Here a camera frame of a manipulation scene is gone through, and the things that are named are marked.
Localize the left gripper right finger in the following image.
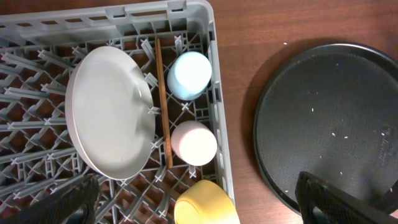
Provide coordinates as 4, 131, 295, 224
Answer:
295, 171, 397, 224

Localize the wooden chopstick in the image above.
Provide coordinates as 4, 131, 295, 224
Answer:
155, 39, 173, 168

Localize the yellow bowl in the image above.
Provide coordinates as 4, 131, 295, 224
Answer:
174, 180, 240, 224

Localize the grey round plate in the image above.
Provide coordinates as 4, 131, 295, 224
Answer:
65, 46, 155, 180

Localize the round black tray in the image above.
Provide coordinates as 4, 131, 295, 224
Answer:
252, 43, 397, 214

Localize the pink cup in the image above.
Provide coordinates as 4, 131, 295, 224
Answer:
171, 121, 217, 166

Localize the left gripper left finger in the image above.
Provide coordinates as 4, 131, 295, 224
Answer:
1, 174, 100, 224

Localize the light blue cup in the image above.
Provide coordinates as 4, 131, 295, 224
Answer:
167, 51, 212, 101

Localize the grey dishwasher rack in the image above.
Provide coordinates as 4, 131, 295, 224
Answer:
1, 1, 234, 223

